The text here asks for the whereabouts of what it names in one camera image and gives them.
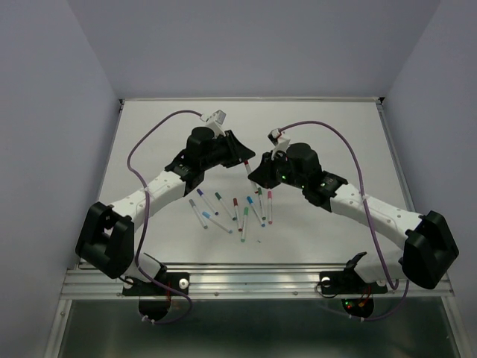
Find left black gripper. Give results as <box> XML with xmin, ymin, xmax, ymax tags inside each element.
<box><xmin>201</xmin><ymin>130</ymin><xmax>256</xmax><ymax>171</ymax></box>

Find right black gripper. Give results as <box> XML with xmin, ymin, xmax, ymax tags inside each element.
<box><xmin>247</xmin><ymin>148</ymin><xmax>306</xmax><ymax>189</ymax></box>

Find pink cap pen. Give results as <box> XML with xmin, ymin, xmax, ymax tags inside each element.
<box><xmin>267</xmin><ymin>190</ymin><xmax>273</xmax><ymax>224</ymax></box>

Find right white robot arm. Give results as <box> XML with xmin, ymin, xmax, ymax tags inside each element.
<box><xmin>248</xmin><ymin>143</ymin><xmax>459</xmax><ymax>291</ymax></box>

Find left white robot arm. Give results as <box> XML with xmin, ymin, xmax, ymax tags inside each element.
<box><xmin>75</xmin><ymin>127</ymin><xmax>255</xmax><ymax>294</ymax></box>

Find dark red cap pen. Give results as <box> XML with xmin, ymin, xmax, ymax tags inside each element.
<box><xmin>233</xmin><ymin>197</ymin><xmax>243</xmax><ymax>232</ymax></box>

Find dark green cap pen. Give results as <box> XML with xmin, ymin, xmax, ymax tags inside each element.
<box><xmin>215</xmin><ymin>192</ymin><xmax>236</xmax><ymax>221</ymax></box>

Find purple cap pen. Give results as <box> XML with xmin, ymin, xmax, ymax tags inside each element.
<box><xmin>196</xmin><ymin>189</ymin><xmax>219</xmax><ymax>216</ymax></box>

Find light blue cap pen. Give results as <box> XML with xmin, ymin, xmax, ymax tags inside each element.
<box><xmin>202</xmin><ymin>211</ymin><xmax>233</xmax><ymax>234</ymax></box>

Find grey cap pen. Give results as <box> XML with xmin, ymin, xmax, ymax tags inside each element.
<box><xmin>189</xmin><ymin>199</ymin><xmax>208</xmax><ymax>230</ymax></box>

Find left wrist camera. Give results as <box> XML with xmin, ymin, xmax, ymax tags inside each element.
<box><xmin>200</xmin><ymin>110</ymin><xmax>226</xmax><ymax>137</ymax></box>

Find aluminium front rail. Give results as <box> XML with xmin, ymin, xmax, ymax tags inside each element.
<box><xmin>61</xmin><ymin>262</ymin><xmax>454</xmax><ymax>298</ymax></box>

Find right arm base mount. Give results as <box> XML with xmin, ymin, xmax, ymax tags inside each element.
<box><xmin>315</xmin><ymin>252</ymin><xmax>388</xmax><ymax>321</ymax></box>

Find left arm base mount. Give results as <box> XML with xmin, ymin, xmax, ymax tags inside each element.
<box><xmin>124</xmin><ymin>252</ymin><xmax>193</xmax><ymax>326</ymax></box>

